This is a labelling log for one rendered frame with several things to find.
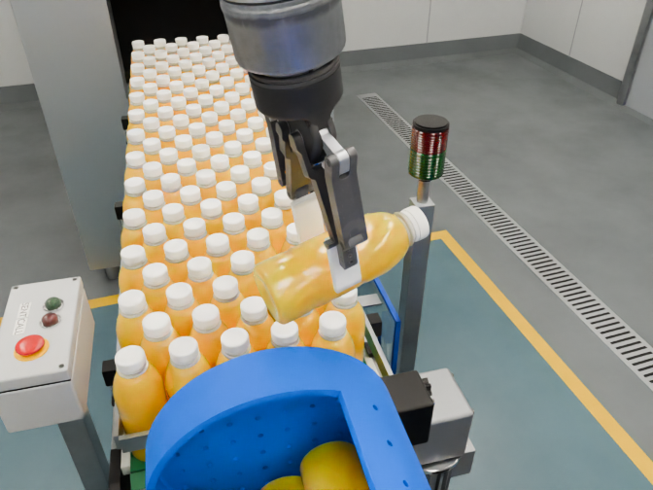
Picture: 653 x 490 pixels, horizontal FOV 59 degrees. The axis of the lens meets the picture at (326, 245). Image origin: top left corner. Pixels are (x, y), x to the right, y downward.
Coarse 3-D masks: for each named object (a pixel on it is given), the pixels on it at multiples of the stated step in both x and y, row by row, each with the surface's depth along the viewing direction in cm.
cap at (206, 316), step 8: (208, 304) 86; (192, 312) 85; (200, 312) 85; (208, 312) 85; (216, 312) 85; (192, 320) 85; (200, 320) 83; (208, 320) 83; (216, 320) 84; (200, 328) 84; (208, 328) 84
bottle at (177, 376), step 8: (200, 360) 81; (168, 368) 80; (176, 368) 80; (184, 368) 79; (192, 368) 80; (200, 368) 80; (208, 368) 82; (168, 376) 80; (176, 376) 79; (184, 376) 79; (192, 376) 80; (168, 384) 80; (176, 384) 80; (184, 384) 79; (168, 392) 81; (176, 392) 80
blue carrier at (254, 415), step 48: (192, 384) 58; (240, 384) 56; (288, 384) 56; (336, 384) 57; (384, 384) 66; (192, 432) 55; (240, 432) 65; (288, 432) 67; (336, 432) 69; (384, 432) 55; (192, 480) 67; (240, 480) 70; (384, 480) 49
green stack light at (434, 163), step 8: (416, 152) 101; (416, 160) 101; (424, 160) 101; (432, 160) 100; (440, 160) 101; (408, 168) 104; (416, 168) 102; (424, 168) 101; (432, 168) 101; (440, 168) 102; (416, 176) 103; (424, 176) 102; (432, 176) 102; (440, 176) 103
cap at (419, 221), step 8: (408, 208) 64; (416, 208) 64; (408, 216) 63; (416, 216) 63; (424, 216) 63; (416, 224) 63; (424, 224) 63; (416, 232) 63; (424, 232) 64; (416, 240) 64
